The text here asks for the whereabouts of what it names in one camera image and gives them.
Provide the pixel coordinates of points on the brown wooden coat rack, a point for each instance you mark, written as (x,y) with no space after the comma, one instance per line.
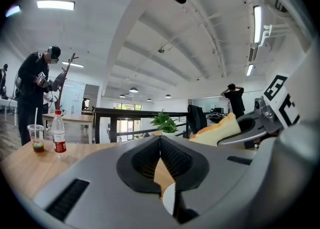
(65,78)

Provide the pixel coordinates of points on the white ceiling pipes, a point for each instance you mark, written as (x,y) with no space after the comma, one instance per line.
(268,31)

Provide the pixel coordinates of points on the clear plastic cup with straw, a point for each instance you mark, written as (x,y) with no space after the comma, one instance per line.
(37,138)

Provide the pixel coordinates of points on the sliced bread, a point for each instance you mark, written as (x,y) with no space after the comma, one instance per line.
(217,130)

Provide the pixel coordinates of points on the clear plastic bottle red label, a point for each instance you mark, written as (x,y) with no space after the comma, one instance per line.
(59,135)

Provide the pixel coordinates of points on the green plant in white pot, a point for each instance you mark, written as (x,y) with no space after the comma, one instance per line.
(165,123)

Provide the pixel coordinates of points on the white desk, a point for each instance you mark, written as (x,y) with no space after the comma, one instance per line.
(6,103)

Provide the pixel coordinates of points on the white round plate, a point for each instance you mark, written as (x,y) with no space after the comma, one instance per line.
(168,198)

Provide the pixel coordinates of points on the long wooden table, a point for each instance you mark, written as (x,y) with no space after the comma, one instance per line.
(70,118)

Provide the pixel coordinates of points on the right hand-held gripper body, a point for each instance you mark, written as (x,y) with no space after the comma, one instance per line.
(282,98)

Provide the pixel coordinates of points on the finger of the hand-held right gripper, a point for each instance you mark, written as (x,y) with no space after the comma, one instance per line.
(240,139)
(250,120)

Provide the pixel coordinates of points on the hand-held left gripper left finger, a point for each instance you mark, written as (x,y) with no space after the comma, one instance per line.
(100,193)

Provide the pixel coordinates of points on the black office chair with jacket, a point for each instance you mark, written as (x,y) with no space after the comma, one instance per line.
(196,119)

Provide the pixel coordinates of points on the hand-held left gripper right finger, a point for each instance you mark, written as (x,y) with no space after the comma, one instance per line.
(220,185)

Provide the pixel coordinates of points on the ceiling bar light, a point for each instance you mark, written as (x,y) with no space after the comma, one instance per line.
(72,64)
(249,70)
(257,23)
(12,10)
(56,5)

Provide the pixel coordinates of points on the large glass window front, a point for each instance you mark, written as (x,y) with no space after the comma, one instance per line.
(127,106)

